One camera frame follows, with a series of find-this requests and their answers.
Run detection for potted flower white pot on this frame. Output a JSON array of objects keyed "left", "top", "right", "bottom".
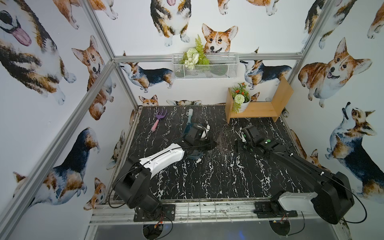
[{"left": 231, "top": 82, "right": 251, "bottom": 114}]

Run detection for teal plastic storage box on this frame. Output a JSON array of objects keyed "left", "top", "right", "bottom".
[{"left": 183, "top": 123, "right": 205, "bottom": 160}]

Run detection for white green artificial flowers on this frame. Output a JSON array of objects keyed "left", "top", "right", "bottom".
[{"left": 180, "top": 35, "right": 210, "bottom": 70}]

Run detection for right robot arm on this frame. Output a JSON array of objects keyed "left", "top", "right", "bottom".
[{"left": 236, "top": 125, "right": 355, "bottom": 225}]

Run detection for wooden corner shelf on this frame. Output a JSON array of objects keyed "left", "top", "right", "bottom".
[{"left": 225, "top": 77, "right": 294, "bottom": 124}]

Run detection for purple pink toy fork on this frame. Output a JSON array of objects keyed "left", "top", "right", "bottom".
[{"left": 151, "top": 110, "right": 168, "bottom": 132}]

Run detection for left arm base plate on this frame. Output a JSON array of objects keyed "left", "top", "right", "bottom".
[{"left": 134, "top": 204, "right": 176, "bottom": 222}]

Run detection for white wire wall basket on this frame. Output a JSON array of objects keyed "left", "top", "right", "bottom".
[{"left": 172, "top": 53, "right": 240, "bottom": 80}]

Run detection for light teal brush handle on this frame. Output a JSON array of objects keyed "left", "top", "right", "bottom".
[{"left": 187, "top": 109, "right": 193, "bottom": 125}]

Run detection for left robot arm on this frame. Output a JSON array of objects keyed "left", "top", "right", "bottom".
[{"left": 112, "top": 123, "right": 216, "bottom": 216}]

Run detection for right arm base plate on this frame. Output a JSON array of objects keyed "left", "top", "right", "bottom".
[{"left": 253, "top": 201, "right": 298, "bottom": 219}]

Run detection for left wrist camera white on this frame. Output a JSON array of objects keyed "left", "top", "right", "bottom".
[{"left": 201, "top": 125, "right": 210, "bottom": 139}]

